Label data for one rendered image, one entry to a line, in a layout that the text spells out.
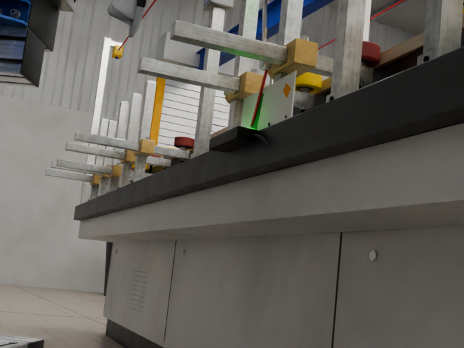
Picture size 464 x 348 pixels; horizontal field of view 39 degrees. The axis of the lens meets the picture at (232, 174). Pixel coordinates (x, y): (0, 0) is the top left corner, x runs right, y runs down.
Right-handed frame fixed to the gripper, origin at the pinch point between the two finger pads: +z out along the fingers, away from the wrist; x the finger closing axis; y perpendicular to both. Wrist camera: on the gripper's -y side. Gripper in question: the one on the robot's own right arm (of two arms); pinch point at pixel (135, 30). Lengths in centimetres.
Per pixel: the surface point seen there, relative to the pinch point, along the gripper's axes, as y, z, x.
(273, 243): -53, 33, -45
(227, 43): -17.6, -1.2, 1.6
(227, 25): -289, -334, -792
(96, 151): -19, -1, -148
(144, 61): -7.3, -2.1, -23.4
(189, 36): -9.9, -0.7, 1.6
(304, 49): -32.4, -2.4, 5.1
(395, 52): -52, -6, 7
